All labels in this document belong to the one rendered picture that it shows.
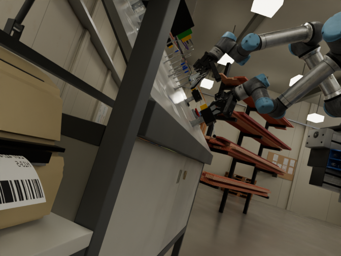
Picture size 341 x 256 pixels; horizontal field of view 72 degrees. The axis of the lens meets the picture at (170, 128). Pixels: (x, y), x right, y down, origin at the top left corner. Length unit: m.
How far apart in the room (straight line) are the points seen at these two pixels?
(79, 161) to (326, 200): 13.22
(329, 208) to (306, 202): 1.11
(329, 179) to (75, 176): 1.11
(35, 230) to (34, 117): 0.12
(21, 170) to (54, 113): 0.10
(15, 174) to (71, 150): 0.26
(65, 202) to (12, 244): 0.21
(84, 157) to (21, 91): 0.21
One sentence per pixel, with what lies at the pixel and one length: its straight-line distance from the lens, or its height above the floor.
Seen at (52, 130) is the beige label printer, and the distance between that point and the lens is 0.31.
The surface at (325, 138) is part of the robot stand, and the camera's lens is 1.30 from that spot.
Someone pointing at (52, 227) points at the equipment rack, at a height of 0.66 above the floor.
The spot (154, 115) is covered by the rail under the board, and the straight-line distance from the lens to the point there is 0.42.
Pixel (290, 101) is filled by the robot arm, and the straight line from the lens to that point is 1.27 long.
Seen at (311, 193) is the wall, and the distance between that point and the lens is 13.03.
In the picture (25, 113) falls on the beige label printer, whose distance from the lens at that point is 0.29.
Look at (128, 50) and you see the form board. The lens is 0.48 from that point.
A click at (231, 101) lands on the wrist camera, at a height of 1.13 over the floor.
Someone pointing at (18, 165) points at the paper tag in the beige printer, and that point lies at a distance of 0.24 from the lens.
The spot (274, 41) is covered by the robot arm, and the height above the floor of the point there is 1.46.
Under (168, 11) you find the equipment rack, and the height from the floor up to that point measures 0.98.
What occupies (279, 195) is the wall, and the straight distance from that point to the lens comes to 12.29.
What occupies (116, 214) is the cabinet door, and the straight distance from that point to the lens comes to 0.51.
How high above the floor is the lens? 0.78
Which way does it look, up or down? 6 degrees up
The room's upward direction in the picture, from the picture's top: 17 degrees clockwise
